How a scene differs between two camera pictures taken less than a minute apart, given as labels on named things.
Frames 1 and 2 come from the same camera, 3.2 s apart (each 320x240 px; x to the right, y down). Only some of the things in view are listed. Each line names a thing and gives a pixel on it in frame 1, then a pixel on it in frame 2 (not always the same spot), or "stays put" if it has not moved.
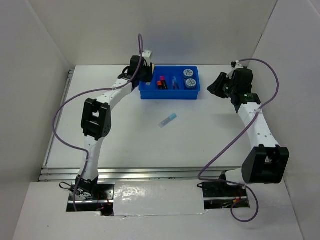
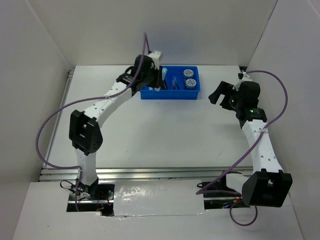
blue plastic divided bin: [172, 82] stays put
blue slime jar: [188, 73] stays put
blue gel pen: [177, 84] stays put
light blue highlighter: [171, 117] -> [164, 72]
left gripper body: [146, 75] -> [153, 79]
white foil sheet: [146, 197] stays put
